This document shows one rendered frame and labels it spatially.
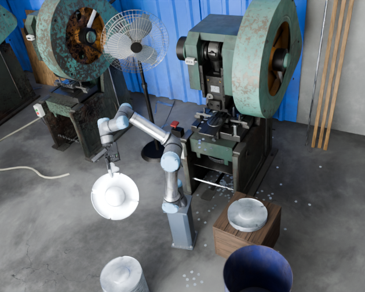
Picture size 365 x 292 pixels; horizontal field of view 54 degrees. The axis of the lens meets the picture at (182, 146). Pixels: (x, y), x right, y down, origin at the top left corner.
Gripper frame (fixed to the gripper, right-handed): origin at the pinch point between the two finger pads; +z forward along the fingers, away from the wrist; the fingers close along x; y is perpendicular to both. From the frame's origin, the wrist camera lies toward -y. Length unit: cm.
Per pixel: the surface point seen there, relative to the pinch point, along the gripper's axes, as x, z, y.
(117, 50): 74, -108, 15
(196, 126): 81, -32, 67
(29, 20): 111, -169, -64
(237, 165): 66, 9, 90
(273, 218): 48, 52, 103
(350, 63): 103, -64, 224
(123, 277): 37, 67, -10
